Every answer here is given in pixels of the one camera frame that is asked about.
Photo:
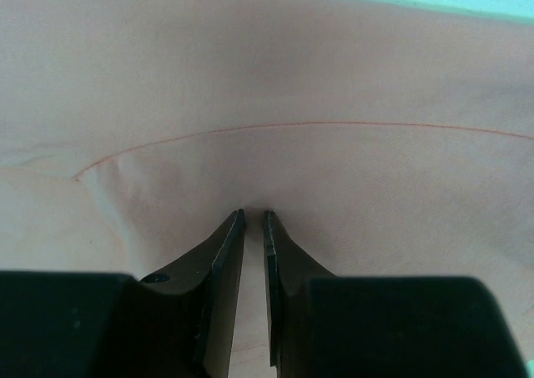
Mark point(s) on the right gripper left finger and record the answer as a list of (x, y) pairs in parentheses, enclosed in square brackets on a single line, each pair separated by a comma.
[(199, 290)]

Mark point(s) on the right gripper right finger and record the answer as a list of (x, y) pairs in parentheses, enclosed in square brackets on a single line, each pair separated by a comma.
[(288, 270)]

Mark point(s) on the salmon pink t shirt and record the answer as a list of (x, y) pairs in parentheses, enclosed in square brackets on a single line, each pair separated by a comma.
[(389, 139)]

